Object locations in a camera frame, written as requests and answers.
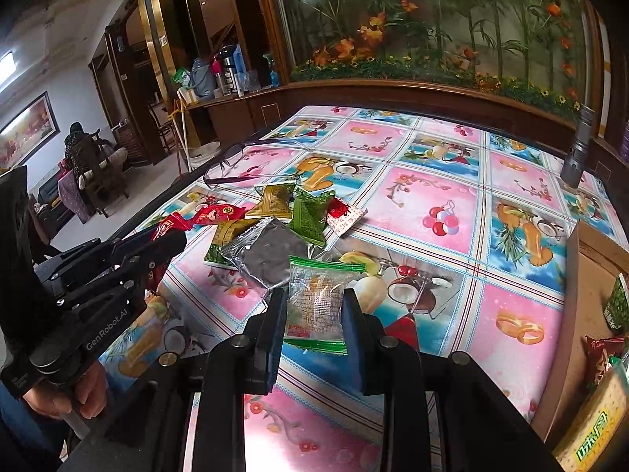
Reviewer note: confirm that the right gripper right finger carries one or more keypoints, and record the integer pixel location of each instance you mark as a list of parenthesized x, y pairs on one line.
[(384, 365)]

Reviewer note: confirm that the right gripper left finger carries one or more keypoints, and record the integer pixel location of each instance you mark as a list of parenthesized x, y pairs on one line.
[(246, 363)]

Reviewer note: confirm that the clear green-edged snack packet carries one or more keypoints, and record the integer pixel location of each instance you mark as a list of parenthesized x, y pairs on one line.
[(314, 305)]

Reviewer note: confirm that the green Weidan cracker pack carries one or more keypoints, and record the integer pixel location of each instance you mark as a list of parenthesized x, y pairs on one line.
[(596, 422)]

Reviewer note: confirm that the person's left hand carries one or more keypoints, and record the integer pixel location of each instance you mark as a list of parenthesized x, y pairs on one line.
[(89, 396)]

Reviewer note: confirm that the silver foil packet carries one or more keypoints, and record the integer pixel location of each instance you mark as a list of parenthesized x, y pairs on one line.
[(263, 252)]

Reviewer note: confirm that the yellow green snack packet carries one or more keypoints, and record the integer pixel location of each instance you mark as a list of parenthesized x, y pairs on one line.
[(226, 232)]

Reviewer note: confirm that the colourful printed tablecloth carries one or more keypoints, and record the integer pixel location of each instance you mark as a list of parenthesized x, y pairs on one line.
[(464, 244)]

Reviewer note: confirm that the red candy wrapper packet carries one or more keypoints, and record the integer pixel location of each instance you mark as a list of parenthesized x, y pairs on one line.
[(207, 216)]

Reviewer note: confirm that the red white snack packet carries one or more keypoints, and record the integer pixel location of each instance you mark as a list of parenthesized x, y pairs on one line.
[(342, 216)]

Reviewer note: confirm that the green triangular snack packet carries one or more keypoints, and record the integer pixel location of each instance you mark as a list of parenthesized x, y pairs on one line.
[(309, 214)]

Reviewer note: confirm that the gold triangular snack packet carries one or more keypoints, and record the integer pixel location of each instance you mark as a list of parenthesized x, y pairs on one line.
[(275, 202)]

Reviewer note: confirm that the seated person in background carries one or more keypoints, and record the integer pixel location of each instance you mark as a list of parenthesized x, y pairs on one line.
[(79, 147)]

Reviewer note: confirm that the purple eyeglasses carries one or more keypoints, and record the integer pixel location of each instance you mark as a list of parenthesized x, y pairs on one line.
[(253, 162)]

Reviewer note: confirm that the dark red snack packet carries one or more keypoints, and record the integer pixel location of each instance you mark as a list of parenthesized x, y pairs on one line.
[(599, 352)]

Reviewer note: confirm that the white bucket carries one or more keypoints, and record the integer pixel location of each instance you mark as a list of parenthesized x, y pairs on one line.
[(203, 154)]

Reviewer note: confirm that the cardboard box tray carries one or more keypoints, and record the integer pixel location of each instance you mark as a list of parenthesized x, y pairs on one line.
[(593, 262)]

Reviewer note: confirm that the grey flashlight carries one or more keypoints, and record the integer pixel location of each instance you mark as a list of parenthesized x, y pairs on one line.
[(573, 165)]

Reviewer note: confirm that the flower garden mural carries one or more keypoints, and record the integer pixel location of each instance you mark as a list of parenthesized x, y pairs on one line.
[(531, 51)]

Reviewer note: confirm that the framed wall painting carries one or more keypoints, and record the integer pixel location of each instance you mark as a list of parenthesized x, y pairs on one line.
[(27, 132)]

